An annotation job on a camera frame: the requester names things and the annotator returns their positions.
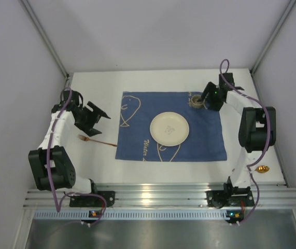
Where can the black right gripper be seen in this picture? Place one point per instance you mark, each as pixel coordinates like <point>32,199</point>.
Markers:
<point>209,91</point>

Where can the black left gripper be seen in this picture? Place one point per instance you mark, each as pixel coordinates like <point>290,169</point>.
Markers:
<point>88,118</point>

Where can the small glass cup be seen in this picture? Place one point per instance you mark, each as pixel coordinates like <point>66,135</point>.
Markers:
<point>196,102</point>

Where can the blue cloth placemat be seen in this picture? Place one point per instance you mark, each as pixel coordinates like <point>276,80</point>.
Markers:
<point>203,144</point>

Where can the cream ceramic plate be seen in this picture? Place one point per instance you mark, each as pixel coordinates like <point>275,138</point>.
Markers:
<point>169,129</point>

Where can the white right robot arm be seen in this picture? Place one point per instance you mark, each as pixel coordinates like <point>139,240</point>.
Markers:
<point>257,129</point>

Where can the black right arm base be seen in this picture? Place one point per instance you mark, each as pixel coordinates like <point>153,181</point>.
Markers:
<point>219,199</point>

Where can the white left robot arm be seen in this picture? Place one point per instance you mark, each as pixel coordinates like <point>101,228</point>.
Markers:
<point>50,163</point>

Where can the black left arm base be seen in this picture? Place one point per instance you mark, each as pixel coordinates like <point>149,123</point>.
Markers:
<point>93,202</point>

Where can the gold spoon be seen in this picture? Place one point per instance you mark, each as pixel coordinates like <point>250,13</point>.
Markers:
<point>262,169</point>

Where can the left corner frame post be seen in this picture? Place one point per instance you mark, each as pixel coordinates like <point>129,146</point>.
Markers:
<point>43,35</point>

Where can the corner frame post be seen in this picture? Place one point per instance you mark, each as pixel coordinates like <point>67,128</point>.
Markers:
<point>273,35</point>
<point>43,35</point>

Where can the slotted cable duct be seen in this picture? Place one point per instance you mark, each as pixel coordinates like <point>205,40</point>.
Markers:
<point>139,215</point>

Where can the right corner frame post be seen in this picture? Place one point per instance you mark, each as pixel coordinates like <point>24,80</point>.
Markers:
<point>273,35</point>

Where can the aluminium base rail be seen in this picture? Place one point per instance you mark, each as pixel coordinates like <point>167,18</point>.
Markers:
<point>193,196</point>

